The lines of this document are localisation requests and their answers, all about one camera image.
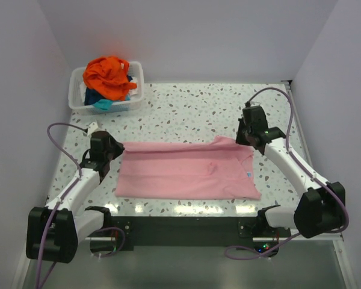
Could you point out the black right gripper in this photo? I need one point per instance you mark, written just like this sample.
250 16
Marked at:
239 138

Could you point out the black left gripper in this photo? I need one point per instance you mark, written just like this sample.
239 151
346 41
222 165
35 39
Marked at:
118 147

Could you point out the pink t shirt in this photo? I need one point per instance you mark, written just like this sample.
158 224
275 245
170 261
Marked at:
221 169

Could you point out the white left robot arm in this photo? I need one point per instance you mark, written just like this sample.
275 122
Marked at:
55 230

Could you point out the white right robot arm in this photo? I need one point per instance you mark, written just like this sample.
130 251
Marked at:
277 216

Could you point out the teal t shirt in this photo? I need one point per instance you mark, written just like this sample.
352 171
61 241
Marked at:
103 105

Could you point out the dark blue t shirt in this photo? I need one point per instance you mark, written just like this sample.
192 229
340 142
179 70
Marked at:
92 97

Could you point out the white garment in basket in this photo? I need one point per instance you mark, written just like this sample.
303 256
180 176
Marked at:
132 90

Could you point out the orange t shirt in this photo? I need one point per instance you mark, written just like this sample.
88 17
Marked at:
108 76

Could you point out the white plastic laundry basket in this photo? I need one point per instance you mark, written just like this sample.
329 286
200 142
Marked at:
76 92

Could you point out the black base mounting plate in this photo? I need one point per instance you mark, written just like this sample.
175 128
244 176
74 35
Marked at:
186 232

